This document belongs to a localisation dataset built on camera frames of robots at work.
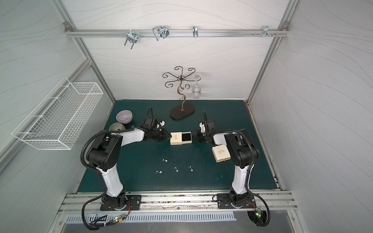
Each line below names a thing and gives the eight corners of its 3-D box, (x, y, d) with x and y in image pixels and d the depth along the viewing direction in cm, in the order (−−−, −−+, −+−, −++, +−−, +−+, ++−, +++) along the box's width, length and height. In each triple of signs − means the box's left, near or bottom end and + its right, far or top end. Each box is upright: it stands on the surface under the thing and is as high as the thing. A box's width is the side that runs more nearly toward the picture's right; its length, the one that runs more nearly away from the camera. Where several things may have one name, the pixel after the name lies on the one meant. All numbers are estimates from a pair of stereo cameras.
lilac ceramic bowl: (116, 127, 106) (112, 121, 101) (121, 115, 113) (118, 109, 109) (131, 127, 106) (128, 122, 101) (135, 115, 113) (133, 109, 109)
